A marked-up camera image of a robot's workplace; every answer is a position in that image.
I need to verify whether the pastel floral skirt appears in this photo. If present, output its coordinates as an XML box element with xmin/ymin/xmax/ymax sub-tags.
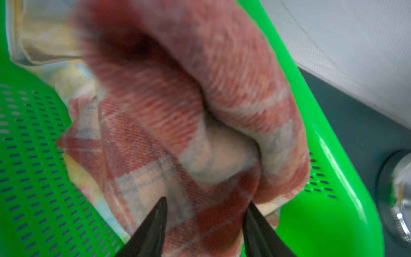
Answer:
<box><xmin>5</xmin><ymin>0</ymin><xmax>131</xmax><ymax>244</ymax></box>

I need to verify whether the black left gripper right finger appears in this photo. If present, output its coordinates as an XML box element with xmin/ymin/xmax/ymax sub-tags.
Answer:
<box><xmin>243</xmin><ymin>202</ymin><xmax>296</xmax><ymax>257</ymax></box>

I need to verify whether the chrome cup holder stand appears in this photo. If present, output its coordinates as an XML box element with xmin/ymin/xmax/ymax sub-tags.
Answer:
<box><xmin>376</xmin><ymin>150</ymin><xmax>411</xmax><ymax>249</ymax></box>

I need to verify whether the green plastic basket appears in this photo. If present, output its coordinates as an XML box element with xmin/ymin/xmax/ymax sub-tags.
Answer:
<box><xmin>1</xmin><ymin>1</ymin><xmax>384</xmax><ymax>257</ymax></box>

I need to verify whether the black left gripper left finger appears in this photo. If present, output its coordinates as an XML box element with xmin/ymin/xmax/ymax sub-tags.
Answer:
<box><xmin>116</xmin><ymin>197</ymin><xmax>168</xmax><ymax>257</ymax></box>

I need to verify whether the red plaid skirt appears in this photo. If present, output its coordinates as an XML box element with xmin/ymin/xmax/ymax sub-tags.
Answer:
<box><xmin>57</xmin><ymin>1</ymin><xmax>310</xmax><ymax>257</ymax></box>

